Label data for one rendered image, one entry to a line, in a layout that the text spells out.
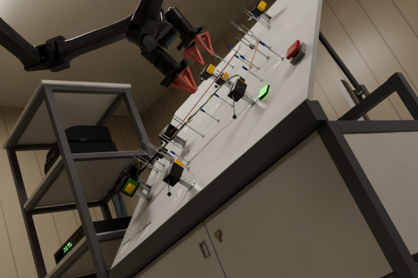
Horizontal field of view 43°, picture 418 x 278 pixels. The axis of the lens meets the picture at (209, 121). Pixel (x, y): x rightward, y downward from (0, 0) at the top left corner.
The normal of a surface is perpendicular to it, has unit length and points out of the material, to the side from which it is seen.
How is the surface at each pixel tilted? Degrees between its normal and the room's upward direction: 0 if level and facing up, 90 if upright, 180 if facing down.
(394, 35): 90
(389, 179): 90
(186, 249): 90
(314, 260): 90
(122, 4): 180
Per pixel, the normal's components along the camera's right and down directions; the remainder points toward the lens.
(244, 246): -0.75, 0.00
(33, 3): 0.37, 0.83
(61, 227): 0.63, -0.55
